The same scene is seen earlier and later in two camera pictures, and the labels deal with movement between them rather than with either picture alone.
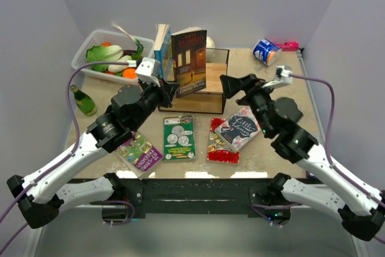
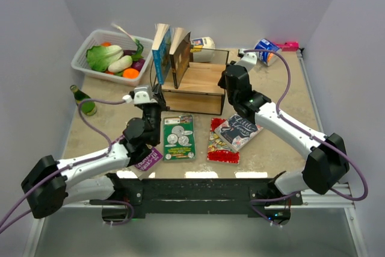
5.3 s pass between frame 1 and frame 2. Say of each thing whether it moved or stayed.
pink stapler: stayed
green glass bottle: stayed
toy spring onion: stayed
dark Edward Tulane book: moved
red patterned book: stayed
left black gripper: moved
